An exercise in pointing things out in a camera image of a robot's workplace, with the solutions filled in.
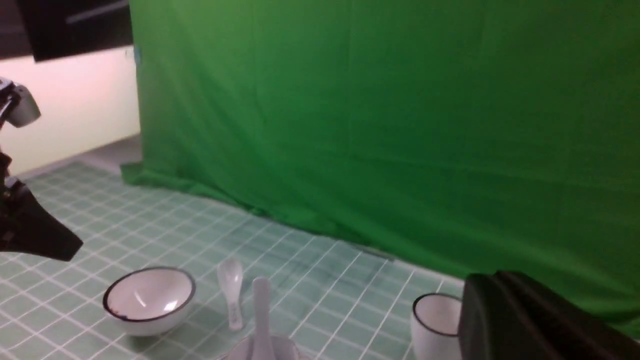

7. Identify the green backdrop cloth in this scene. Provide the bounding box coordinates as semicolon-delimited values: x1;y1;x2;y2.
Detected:
123;0;640;338

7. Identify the plain white spoon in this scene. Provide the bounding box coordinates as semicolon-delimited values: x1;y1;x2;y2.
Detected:
251;276;276;360

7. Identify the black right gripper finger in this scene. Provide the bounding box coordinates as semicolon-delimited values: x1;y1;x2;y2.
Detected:
458;270;640;360

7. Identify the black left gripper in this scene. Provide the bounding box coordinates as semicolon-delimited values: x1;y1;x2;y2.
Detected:
0;153;83;262

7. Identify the white spoon patterned handle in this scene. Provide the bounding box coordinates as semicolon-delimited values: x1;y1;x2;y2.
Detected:
216;257;243;332

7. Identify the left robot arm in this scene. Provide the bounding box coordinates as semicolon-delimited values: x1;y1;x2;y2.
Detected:
0;77;83;262

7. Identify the pale blue bowl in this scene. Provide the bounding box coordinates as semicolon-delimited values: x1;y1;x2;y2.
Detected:
218;333;308;360

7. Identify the white cup black rim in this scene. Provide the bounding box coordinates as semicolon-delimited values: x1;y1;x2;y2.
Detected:
410;292;462;360

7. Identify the green checkered tablecloth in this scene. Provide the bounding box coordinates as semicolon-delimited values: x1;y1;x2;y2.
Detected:
0;162;463;360

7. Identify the white bowl black rim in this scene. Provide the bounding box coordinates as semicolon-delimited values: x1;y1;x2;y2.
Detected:
102;266;197;337

